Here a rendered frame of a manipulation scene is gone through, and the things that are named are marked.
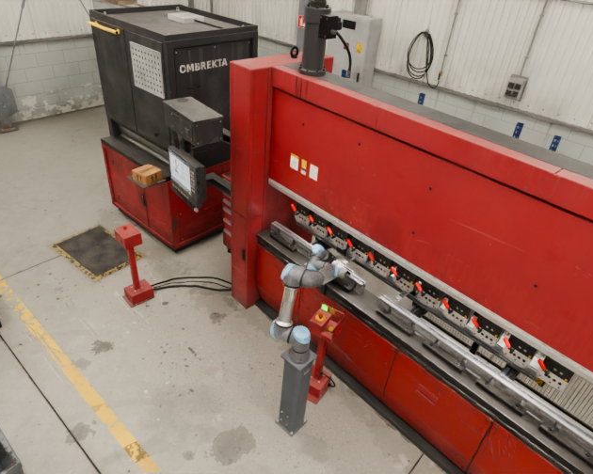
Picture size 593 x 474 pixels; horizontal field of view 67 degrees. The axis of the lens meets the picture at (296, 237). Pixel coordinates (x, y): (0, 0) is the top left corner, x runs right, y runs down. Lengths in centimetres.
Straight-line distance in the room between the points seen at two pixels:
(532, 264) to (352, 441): 192
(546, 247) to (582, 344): 53
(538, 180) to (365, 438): 229
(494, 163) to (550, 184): 28
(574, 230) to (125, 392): 329
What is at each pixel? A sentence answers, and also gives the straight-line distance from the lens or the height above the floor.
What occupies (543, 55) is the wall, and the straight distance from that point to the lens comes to 695.
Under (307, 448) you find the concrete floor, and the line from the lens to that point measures 364.
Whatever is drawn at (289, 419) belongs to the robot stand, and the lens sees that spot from 355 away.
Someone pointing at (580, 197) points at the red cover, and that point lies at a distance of 239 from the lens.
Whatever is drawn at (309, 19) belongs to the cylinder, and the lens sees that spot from 322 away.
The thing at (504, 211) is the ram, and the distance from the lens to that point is 256.
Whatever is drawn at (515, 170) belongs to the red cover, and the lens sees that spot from 246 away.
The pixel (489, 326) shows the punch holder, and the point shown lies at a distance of 291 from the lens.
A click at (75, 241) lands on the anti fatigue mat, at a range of 565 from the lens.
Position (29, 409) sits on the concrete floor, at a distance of 413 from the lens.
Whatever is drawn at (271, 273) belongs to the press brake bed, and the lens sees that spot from 404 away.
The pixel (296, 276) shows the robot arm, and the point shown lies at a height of 138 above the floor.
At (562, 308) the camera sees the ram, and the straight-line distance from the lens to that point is 267.
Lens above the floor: 315
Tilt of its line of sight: 35 degrees down
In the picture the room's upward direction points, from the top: 5 degrees clockwise
